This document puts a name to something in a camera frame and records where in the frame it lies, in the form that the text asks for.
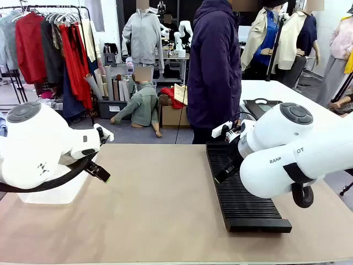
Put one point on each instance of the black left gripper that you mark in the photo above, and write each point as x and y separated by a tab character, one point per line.
91	164

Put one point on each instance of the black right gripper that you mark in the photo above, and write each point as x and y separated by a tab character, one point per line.
235	151

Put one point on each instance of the black tray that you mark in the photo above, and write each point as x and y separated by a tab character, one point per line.
253	110

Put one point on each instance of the small white robot arm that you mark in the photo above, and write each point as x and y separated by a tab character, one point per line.
184	27

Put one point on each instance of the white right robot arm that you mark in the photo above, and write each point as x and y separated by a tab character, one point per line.
289	138

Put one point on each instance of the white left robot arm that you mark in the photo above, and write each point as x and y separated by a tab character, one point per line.
33	143

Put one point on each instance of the black slotted PCB rack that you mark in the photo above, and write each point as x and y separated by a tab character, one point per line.
248	204

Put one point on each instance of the clear plastic box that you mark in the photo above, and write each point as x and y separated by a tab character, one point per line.
55	196

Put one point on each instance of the black metal clothes rack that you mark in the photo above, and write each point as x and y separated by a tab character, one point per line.
93	121

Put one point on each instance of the grey storage bin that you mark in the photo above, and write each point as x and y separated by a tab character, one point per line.
106	110

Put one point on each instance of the navy garment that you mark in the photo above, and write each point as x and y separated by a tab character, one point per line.
70	105

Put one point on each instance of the torso mannequin in green jacket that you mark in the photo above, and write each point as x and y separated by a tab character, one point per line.
143	105

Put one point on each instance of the beige paper roll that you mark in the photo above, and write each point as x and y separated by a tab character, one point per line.
93	85

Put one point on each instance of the red cloth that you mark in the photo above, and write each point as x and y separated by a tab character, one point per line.
169	95

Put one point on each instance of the pink cloth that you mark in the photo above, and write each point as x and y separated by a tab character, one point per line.
47	95

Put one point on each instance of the person in purple jacket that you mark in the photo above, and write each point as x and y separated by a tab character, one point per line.
212	69

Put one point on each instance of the white table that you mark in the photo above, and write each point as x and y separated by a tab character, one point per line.
303	99

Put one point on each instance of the red dress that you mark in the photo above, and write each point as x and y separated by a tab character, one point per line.
73	69

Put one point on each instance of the dark grey chair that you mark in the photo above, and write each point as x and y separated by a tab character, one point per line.
295	71

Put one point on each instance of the black tripod foot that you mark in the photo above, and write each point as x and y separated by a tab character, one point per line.
348	187

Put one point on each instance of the black garment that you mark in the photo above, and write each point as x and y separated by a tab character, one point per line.
51	60

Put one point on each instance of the black tripod pole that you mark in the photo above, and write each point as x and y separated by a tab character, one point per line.
275	49

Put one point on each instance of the mannequin beige coat blue shirt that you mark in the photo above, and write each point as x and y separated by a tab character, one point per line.
256	41

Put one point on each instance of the cream garment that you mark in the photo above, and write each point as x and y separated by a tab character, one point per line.
88	38

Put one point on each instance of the mannequin in grey hoodie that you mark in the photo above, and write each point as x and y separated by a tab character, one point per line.
143	36

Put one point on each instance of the mannequin cream jacket navy shirt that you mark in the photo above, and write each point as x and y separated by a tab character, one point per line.
289	41

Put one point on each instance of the red shirt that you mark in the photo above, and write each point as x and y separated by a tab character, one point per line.
30	47

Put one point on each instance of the yellow garment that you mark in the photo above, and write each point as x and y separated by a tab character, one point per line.
349	63

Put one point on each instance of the grey garment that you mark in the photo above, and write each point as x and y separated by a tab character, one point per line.
8	36

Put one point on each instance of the mannequin in pink top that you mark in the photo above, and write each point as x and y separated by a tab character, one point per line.
339	41

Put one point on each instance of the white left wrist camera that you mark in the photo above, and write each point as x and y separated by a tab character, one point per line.
106	135

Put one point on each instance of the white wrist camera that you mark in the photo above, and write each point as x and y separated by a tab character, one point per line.
106	135
219	132

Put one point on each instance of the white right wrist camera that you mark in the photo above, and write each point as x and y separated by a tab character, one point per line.
219	132

